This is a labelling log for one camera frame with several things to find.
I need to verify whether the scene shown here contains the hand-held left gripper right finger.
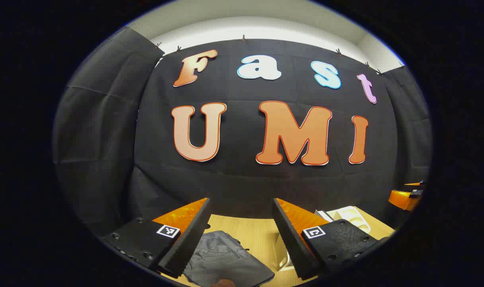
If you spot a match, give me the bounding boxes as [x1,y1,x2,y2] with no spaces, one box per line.
[272,198,390,280]

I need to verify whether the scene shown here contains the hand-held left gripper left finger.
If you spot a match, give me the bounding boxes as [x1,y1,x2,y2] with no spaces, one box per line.
[102,197,211,278]

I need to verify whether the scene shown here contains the grey schoolbag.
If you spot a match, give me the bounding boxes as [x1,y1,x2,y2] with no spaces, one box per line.
[183,230,275,287]

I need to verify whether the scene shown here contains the white bookshelf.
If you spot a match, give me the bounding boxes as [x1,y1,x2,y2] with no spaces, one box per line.
[274,206,372,272]

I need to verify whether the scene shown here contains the black backdrop cloth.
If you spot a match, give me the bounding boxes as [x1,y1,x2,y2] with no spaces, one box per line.
[53,27,433,236]

